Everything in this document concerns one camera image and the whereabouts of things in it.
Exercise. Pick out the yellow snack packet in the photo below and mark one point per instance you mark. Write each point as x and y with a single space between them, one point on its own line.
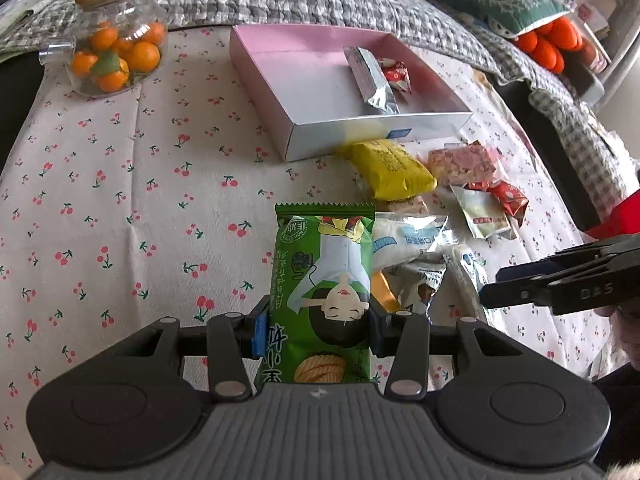
390 170

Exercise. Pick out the green snack packet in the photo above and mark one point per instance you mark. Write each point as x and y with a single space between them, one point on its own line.
320 260

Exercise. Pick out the silver dark-print packet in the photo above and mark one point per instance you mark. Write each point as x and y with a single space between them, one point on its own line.
415 280

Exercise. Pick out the cherry print tablecloth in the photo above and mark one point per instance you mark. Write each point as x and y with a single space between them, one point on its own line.
125 185

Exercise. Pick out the orange plush toy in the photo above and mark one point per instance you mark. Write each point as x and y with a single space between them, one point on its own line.
545 45

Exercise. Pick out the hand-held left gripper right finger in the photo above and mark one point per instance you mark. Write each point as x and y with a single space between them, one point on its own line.
377 332

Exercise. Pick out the orange snack packet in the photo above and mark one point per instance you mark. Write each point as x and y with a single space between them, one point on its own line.
385 295

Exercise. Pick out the silver foil snack packet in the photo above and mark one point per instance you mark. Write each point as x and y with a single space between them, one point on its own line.
372 82

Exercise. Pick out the person's right forearm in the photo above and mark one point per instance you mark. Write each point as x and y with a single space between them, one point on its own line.
625 400

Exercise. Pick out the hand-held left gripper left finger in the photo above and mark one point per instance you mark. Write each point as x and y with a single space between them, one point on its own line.
261 332

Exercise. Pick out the pink nougat bar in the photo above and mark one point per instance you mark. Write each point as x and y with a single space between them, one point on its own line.
465 162

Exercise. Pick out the white blue-label snack packet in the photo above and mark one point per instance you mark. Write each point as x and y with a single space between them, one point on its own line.
400 240

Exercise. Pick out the red patterned candy packet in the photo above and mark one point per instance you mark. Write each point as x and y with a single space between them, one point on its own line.
511 197
398 75

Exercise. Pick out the glass jar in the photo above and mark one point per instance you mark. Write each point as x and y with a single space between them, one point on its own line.
100 20

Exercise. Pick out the pile of small oranges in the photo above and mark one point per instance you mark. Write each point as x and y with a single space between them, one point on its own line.
142 55

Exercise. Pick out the silver green-label packet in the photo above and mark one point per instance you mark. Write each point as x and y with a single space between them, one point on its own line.
480 216

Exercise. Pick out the white shelf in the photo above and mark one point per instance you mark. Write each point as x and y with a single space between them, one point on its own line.
610 15

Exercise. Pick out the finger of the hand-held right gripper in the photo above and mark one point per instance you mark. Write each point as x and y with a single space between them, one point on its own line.
530 270
585 294

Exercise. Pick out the pink cardboard box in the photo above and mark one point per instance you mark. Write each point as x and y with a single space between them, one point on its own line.
290 75

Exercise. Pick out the clear white snack packet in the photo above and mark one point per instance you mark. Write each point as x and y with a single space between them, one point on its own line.
472 270

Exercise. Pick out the small nougat bar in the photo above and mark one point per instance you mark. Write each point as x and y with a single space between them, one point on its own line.
407 205

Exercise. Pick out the red cloth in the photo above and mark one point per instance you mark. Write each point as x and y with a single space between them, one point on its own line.
617 220

